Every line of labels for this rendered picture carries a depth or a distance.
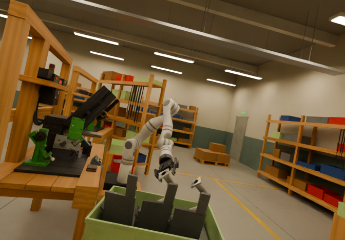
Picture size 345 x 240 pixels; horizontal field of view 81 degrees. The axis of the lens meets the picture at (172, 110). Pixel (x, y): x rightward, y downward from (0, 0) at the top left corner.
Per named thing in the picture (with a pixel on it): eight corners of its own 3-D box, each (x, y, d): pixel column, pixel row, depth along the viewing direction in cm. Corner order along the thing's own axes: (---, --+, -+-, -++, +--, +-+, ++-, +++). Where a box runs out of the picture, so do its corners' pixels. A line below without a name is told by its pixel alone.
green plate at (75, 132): (80, 142, 193) (85, 120, 199) (79, 141, 186) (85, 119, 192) (67, 140, 190) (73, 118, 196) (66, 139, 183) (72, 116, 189)
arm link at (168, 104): (167, 125, 128) (175, 132, 133) (171, 95, 145) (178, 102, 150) (156, 130, 133) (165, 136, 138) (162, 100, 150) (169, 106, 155)
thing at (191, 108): (191, 148, 1059) (199, 107, 1066) (130, 138, 1011) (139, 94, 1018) (188, 147, 1112) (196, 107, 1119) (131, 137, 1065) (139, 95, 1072)
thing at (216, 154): (218, 161, 843) (222, 144, 846) (229, 167, 767) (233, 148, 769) (192, 158, 809) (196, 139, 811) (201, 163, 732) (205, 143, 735)
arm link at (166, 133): (154, 149, 127) (158, 131, 136) (168, 152, 128) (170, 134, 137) (157, 144, 122) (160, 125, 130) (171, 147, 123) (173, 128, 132)
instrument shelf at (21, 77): (71, 93, 236) (72, 89, 236) (49, 85, 150) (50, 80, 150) (48, 87, 229) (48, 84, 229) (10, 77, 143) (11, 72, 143)
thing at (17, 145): (55, 139, 259) (71, 65, 262) (-12, 181, 117) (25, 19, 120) (47, 138, 256) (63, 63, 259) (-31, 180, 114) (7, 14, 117)
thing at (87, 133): (101, 136, 220) (102, 133, 220) (101, 138, 205) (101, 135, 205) (62, 130, 209) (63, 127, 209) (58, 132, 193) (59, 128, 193)
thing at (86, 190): (102, 155, 277) (104, 144, 277) (94, 210, 134) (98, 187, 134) (91, 154, 273) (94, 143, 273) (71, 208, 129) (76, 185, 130)
